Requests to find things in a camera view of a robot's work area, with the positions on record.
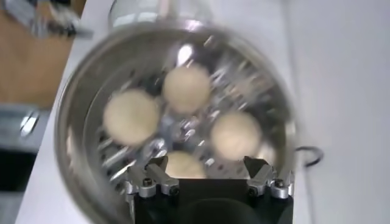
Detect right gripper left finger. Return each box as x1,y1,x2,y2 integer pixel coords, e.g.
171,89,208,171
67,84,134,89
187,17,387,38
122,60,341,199
124,155,180,200

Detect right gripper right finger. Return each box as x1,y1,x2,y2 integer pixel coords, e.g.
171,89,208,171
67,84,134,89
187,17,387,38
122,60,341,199
243,155,296,200

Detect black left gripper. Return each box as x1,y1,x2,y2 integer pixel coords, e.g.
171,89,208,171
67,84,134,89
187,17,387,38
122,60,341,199
44,0,94,40

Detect white steamed baozi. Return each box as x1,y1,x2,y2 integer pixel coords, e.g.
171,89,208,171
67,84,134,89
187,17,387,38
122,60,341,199
102,88,161,146
210,111,263,161
164,151,208,180
162,63,211,115

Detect stainless steel steamer basket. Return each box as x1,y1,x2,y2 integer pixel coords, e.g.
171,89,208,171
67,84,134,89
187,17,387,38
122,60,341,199
54,19,298,224

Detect black pot power cord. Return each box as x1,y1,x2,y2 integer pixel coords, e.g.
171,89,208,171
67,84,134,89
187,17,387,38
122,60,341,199
294,145,324,168

